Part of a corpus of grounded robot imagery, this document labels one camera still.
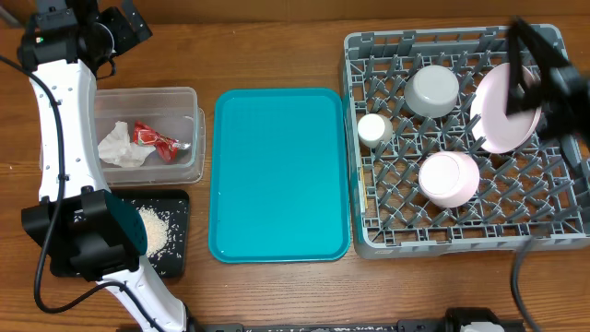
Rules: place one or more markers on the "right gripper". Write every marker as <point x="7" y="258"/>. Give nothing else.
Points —
<point x="572" y="84"/>

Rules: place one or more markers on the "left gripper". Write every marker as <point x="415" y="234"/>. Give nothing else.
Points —
<point x="126" y="36"/>

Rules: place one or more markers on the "pink plate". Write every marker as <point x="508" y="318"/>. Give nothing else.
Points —
<point x="502" y="133"/>

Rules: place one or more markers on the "grey bowl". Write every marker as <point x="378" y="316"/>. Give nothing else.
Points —
<point x="432" y="91"/>

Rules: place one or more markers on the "white napkin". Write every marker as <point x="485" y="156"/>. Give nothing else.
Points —
<point x="118" y="149"/>

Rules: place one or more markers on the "red snack wrapper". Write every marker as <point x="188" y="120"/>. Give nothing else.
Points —
<point x="166" y="147"/>

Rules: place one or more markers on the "pink bowl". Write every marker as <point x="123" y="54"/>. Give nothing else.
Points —
<point x="448" y="179"/>

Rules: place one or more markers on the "cream cup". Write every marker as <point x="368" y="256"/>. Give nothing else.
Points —
<point x="374" y="128"/>

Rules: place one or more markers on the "rice and food scraps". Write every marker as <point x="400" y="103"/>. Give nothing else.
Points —
<point x="154" y="230"/>

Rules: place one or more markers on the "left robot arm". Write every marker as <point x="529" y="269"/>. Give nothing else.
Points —
<point x="82" y="228"/>

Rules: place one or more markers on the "clear plastic bin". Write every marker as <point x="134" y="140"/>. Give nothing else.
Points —
<point x="173" y="112"/>

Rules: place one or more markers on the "grey dish rack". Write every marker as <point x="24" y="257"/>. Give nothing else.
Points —
<point x="539" y="189"/>

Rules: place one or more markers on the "black plastic tray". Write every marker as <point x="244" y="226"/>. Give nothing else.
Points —
<point x="175" y="221"/>

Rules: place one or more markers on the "teal plastic tray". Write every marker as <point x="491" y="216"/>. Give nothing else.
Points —
<point x="279" y="177"/>

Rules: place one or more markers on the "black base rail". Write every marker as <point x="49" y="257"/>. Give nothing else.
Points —
<point x="411" y="325"/>

